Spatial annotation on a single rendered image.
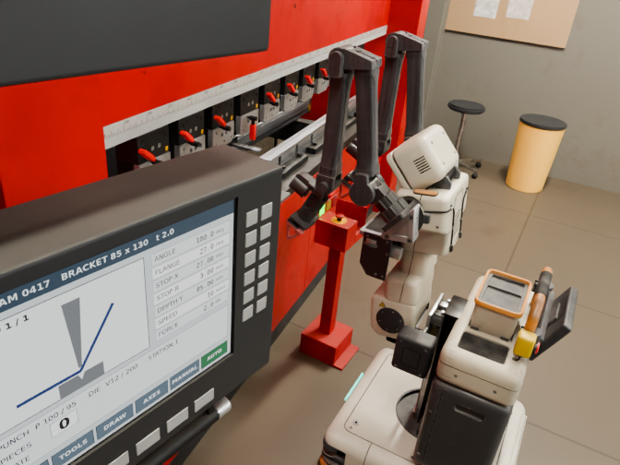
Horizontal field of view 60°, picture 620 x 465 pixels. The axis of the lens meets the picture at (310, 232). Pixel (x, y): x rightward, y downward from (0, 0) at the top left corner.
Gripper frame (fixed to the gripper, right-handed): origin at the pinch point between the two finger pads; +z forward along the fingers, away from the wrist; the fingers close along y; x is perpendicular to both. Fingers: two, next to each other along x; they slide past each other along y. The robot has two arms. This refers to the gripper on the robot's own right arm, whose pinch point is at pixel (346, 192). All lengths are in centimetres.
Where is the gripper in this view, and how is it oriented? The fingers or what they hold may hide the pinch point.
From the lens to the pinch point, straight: 217.0
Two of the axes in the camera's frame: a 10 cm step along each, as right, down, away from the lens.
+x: 7.4, 6.6, -1.2
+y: -4.7, 3.9, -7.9
